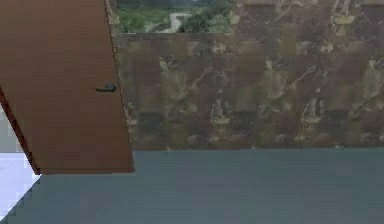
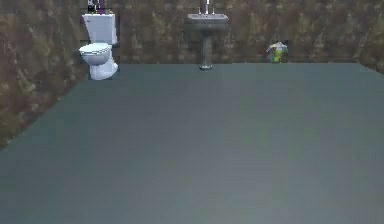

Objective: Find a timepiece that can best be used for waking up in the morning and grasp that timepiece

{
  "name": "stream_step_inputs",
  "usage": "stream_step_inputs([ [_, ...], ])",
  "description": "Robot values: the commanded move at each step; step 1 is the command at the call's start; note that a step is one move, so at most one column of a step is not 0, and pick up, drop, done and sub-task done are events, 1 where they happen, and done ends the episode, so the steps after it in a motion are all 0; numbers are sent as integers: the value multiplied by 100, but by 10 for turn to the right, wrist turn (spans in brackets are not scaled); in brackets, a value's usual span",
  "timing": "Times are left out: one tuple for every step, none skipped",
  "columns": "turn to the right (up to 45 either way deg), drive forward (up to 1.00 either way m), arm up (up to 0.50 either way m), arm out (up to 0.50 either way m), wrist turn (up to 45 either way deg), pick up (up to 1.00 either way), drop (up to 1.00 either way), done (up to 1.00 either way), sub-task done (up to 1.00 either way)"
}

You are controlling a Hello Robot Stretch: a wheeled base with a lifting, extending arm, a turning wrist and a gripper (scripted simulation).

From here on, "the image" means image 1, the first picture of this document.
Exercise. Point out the window with green view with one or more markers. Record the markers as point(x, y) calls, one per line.
point(173, 16)

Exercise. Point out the brown wooden room door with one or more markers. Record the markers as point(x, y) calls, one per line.
point(63, 100)

